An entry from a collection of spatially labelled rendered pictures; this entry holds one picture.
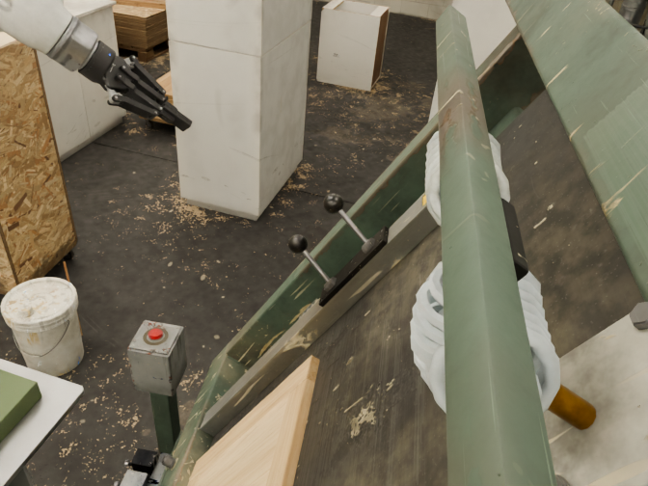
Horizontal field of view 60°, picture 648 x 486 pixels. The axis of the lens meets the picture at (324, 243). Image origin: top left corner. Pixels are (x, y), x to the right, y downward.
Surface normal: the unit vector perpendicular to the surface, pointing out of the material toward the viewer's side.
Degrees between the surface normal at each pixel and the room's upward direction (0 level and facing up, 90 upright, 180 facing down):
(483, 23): 90
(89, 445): 0
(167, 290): 0
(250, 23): 90
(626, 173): 60
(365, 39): 90
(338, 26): 90
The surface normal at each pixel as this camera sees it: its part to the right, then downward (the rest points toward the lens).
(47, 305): 0.08, -0.80
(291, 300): -0.15, 0.58
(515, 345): 0.56, -0.62
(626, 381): -0.81, -0.54
